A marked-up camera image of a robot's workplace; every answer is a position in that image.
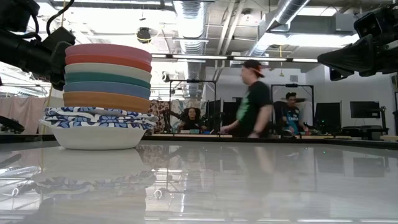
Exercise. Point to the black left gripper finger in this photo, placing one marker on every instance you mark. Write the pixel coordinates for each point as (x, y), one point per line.
(57, 43)

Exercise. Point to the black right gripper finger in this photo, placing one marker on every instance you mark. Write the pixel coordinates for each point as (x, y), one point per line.
(337, 75)
(351, 57)

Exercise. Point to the pink bowl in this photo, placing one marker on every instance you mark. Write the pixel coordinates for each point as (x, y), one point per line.
(109, 49)

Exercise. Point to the white bowl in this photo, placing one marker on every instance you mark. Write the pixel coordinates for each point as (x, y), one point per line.
(105, 68)

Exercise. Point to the green bowl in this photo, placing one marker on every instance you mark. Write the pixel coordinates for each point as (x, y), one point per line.
(105, 77)

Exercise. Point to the blue bowl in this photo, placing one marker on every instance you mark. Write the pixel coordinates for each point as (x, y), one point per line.
(105, 87)

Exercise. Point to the orange bowl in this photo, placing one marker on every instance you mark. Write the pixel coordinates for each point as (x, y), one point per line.
(105, 100)

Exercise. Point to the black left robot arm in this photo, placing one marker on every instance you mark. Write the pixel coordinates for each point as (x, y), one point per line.
(11, 124)

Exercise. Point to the black monitor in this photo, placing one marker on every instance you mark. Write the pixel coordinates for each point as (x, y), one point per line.
(214, 112)
(328, 116)
(365, 109)

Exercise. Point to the pink curtain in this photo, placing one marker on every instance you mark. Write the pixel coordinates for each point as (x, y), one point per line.
(25, 112)

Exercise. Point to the person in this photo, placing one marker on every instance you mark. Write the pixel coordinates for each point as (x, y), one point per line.
(292, 115)
(191, 119)
(255, 105)

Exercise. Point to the dark desk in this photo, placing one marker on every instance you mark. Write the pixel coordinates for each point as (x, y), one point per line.
(363, 132)

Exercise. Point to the patterned cloth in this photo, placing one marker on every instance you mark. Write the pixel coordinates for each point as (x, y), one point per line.
(161, 112)

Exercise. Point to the wooden desk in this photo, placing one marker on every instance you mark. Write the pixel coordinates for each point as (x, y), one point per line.
(186, 135)

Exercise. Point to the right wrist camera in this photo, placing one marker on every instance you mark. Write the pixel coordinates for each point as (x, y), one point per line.
(368, 25)

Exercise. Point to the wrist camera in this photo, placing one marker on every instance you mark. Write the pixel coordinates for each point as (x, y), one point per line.
(18, 14)
(368, 25)

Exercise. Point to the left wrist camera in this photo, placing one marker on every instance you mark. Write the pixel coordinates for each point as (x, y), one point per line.
(18, 14)

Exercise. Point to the slanted silver ventilation duct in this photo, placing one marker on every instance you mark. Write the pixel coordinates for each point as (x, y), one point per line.
(280, 18)

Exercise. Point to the black ceiling dome camera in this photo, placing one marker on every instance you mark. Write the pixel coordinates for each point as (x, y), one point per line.
(143, 35)

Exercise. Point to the long ceiling light rail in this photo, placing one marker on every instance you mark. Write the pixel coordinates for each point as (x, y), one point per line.
(199, 57)

